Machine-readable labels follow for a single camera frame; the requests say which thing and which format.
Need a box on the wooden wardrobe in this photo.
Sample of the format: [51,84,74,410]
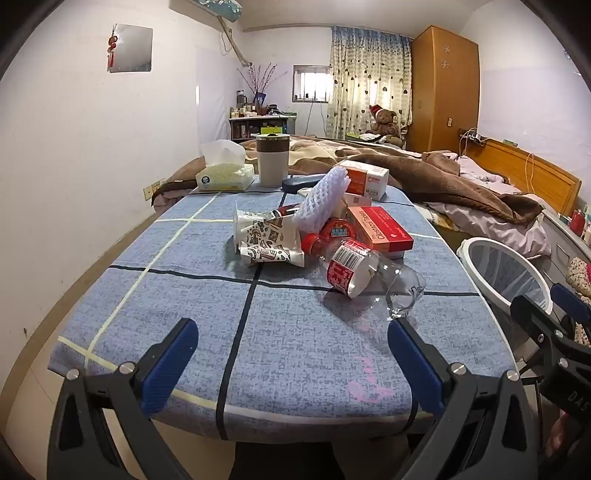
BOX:
[406,26,481,153]

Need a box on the yellow tissue pack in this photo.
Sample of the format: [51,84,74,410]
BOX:
[195,139,256,192]

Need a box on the small barred window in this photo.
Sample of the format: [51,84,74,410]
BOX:
[293,65,332,103]

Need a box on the clear plastic bottle red label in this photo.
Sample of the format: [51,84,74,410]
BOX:
[302,233,426,320]

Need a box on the orange and white box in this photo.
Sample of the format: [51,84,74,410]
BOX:
[337,160,390,201]

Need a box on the pale pink quilt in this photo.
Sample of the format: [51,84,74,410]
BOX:
[416,154,552,259]

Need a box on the white round trash bin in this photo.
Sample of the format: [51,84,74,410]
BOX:
[456,237,553,342]

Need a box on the red cardboard box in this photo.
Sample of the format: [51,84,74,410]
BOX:
[346,206,414,260]

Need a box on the large white foam fruit net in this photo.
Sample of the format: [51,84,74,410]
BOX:
[293,166,349,230]

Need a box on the teddy bear with red hat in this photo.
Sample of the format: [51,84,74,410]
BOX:
[369,105,402,139]

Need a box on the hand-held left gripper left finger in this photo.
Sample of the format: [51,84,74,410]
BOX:
[46,318,199,480]

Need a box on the floral quilted garment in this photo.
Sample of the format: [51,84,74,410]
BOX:
[566,256,591,347]

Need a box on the wall air conditioner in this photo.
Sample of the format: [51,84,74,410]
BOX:
[168,0,243,21]

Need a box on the silver wall mirror sheet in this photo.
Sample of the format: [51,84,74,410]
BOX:
[108,24,153,73]

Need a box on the white wrapped air conditioner pipe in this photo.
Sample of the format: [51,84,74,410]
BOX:
[217,16,252,65]

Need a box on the wooden bed headboard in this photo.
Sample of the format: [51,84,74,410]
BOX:
[462,136,583,217]

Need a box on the person's right hand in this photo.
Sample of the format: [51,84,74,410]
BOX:
[545,411,578,462]

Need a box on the heart print curtain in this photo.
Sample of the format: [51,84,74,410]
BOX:
[327,26,413,139]

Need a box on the grey bedside dresser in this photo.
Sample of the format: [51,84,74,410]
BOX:
[538,208,591,278]

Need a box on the dark blue case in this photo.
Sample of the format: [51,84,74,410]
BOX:
[282,174,326,192]

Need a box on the brown fleece blanket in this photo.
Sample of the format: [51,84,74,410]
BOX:
[157,138,543,227]

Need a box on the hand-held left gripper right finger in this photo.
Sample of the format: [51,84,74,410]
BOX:
[387,318,541,480]

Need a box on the vase of pink branches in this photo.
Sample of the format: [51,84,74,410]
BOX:
[238,62,278,109]

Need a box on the crushed paper cup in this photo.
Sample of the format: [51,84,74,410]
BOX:
[235,209,302,246]
[239,244,306,269]

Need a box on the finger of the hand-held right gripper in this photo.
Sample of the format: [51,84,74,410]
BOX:
[510,295,579,357]
[551,284,591,342]

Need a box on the beige tumbler with brown band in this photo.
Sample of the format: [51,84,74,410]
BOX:
[256,131,291,188]

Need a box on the blue plaid tablecloth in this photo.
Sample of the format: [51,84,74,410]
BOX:
[48,182,518,439]

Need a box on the cluttered shelf desk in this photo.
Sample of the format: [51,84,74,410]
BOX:
[229,114,296,141]

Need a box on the red lid jelly cup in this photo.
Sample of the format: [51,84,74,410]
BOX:
[322,218,356,241]

